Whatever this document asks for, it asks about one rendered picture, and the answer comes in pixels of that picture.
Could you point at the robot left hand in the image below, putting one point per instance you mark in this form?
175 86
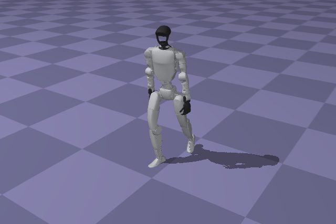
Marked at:
186 106

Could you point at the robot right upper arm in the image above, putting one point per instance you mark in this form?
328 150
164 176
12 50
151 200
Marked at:
148 56

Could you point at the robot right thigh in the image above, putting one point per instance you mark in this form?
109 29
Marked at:
153 112

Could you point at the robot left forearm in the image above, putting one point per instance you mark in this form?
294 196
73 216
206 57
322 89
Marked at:
185 88

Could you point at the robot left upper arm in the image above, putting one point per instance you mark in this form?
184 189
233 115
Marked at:
181 57

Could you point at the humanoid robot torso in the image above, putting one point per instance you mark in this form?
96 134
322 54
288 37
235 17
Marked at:
165 69

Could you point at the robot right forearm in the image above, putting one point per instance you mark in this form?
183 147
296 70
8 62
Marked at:
150 82

